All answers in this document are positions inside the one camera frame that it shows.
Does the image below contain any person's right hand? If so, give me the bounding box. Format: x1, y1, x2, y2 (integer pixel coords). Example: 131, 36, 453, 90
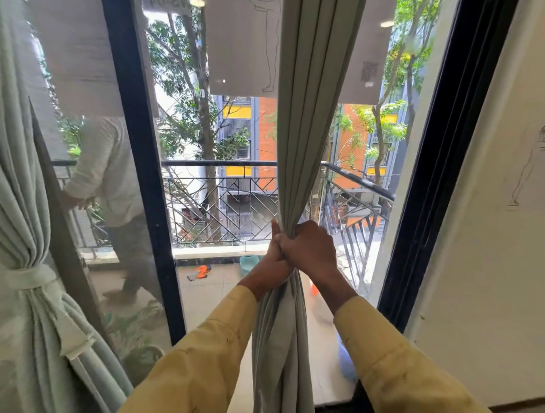
274, 220, 341, 290

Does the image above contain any person's left hand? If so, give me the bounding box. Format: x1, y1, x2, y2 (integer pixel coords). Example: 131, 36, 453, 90
238, 219, 295, 301

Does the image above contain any light grey curtain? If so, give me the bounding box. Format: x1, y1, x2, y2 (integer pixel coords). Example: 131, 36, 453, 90
251, 0, 368, 413
0, 0, 135, 413

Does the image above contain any light grey curtain tie strap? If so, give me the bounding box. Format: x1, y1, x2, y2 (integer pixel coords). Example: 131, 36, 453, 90
2, 263, 97, 360

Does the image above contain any person's right forearm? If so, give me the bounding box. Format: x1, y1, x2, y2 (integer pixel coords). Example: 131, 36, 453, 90
317, 274, 491, 413

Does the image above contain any person's left forearm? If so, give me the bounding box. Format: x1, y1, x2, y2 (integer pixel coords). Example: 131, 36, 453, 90
119, 283, 258, 413

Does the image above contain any orange object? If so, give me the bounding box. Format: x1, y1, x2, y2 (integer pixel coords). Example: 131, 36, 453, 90
186, 264, 212, 283

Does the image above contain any blue plastic bucket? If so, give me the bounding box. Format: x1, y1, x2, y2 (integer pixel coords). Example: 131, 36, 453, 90
336, 331, 358, 384

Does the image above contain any black metal balcony railing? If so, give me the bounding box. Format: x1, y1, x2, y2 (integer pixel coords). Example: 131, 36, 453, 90
51, 159, 397, 294

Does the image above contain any orange brick building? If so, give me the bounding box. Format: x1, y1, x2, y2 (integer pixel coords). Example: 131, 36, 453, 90
215, 95, 405, 192

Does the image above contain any green plant in dark pot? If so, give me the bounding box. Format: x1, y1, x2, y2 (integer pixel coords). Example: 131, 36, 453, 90
104, 300, 167, 386

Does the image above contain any paper sheet with square code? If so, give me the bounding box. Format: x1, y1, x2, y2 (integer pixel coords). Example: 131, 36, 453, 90
338, 0, 399, 106

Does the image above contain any figure drawing paper sheet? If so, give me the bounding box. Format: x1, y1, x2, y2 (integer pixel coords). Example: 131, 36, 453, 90
504, 123, 545, 212
204, 0, 284, 99

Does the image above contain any dark skirting board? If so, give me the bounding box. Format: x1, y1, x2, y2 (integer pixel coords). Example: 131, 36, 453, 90
489, 398, 545, 413

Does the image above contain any narrow printed paper strip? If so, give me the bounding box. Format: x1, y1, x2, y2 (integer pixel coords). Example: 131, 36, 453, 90
142, 0, 192, 16

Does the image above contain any large grey paper sheet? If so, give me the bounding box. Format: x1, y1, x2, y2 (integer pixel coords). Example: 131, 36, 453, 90
27, 0, 159, 119

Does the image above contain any black ribbed door frame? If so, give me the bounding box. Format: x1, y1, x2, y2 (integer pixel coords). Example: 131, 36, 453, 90
315, 0, 520, 413

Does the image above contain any black sliding door frame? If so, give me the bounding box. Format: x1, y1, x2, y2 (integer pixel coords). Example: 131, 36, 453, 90
102, 0, 187, 346

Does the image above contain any dark textured window post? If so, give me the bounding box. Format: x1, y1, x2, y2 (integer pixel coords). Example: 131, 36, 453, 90
28, 100, 116, 349

